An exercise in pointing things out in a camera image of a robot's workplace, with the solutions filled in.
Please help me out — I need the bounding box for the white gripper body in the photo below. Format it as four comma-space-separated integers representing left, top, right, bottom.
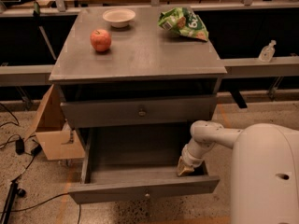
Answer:
181, 145, 206, 169

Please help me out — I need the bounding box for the brown cardboard box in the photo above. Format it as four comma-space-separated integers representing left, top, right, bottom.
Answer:
24, 85, 85, 160

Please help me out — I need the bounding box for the grey drawer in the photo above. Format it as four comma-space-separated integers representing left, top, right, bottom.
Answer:
69, 123, 220, 204
61, 95, 216, 128

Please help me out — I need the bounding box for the white ceramic bowl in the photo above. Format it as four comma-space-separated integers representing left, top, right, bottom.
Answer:
103, 8, 135, 28

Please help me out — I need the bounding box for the black floor cable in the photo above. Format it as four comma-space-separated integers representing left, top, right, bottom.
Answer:
0, 192, 82, 224

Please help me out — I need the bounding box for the red apple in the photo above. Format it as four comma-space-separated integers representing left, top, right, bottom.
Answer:
90, 29, 111, 52

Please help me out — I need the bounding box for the black tripod stand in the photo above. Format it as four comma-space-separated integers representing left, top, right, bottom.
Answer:
0, 180, 26, 224

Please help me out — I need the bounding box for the grey wooden drawer cabinet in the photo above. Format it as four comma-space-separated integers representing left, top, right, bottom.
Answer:
49, 6, 228, 133

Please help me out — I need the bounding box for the grey metal rail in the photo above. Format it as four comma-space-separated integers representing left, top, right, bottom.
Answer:
0, 56, 299, 87

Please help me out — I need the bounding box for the grey top drawer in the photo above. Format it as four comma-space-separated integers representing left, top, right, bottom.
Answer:
61, 95, 216, 128

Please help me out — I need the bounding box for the green snack bag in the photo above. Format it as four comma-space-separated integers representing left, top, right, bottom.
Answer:
158, 7, 208, 42

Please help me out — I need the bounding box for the clear sanitizer bottle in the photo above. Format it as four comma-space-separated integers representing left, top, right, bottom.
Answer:
258, 40, 277, 63

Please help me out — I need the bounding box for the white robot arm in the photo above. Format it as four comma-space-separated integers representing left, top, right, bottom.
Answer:
177, 120, 299, 224

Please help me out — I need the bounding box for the black power adapter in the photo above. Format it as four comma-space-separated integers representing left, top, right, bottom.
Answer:
15, 138, 24, 155

